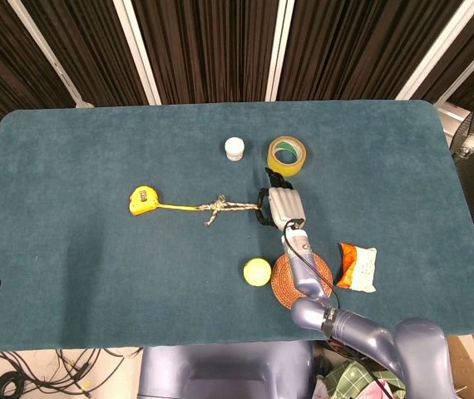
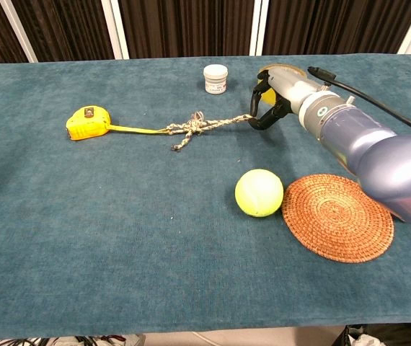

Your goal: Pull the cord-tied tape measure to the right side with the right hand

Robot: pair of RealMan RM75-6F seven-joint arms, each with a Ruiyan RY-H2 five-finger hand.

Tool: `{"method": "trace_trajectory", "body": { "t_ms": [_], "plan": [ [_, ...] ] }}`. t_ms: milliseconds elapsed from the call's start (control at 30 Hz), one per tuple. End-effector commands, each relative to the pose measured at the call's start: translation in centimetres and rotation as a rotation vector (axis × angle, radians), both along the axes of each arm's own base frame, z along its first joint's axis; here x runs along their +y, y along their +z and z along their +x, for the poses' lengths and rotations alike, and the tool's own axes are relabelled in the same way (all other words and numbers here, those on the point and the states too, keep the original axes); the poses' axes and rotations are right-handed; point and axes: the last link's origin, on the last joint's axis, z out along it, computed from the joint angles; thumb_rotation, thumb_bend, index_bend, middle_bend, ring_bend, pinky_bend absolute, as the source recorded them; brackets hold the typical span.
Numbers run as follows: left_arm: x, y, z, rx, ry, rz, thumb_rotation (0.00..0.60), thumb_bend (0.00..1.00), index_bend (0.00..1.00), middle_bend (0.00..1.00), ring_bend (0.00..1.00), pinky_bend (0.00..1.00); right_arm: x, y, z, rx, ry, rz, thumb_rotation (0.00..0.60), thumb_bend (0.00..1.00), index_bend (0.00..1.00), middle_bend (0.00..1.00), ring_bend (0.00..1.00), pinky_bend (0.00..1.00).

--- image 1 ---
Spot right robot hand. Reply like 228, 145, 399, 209
254, 166, 307, 230

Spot braided beige rope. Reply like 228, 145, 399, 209
197, 194, 264, 227

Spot yellow tape measure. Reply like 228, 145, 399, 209
127, 185, 201, 216

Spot yellow packing tape roll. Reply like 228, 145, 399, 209
266, 135, 309, 179

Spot yellow-green ball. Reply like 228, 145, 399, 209
243, 258, 273, 287

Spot white plastic bottle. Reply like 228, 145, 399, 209
224, 136, 246, 162

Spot round woven coaster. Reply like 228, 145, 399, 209
270, 254, 334, 310

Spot orange white snack packet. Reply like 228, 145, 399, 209
335, 242, 378, 294

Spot teal table mat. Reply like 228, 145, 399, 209
0, 99, 474, 354

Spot grey robot torso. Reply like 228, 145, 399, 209
137, 340, 317, 399

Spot green checkered cloth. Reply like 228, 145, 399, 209
323, 359, 407, 399

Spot black floor cables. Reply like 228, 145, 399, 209
0, 347, 144, 399

